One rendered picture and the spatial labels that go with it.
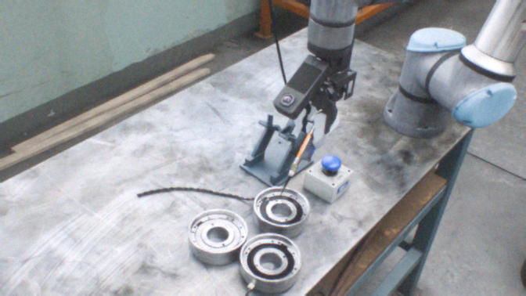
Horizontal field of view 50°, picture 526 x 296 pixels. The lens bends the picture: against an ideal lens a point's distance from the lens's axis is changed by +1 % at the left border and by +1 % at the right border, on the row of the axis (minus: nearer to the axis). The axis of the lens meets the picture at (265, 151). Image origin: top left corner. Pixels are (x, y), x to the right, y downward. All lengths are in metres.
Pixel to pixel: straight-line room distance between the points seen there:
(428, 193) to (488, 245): 0.78
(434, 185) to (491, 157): 1.17
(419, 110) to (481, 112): 0.18
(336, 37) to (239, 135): 0.44
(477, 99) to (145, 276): 0.70
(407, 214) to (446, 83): 0.44
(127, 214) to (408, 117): 0.66
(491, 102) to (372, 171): 0.27
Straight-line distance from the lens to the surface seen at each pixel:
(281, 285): 0.94
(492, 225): 2.43
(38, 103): 2.67
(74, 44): 2.66
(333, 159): 1.11
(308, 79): 0.94
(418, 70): 1.27
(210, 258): 0.97
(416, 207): 1.54
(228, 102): 1.37
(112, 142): 1.26
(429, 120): 1.34
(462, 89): 1.18
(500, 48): 1.17
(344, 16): 0.91
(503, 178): 2.68
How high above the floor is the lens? 1.57
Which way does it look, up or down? 39 degrees down
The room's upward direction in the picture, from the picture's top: 5 degrees clockwise
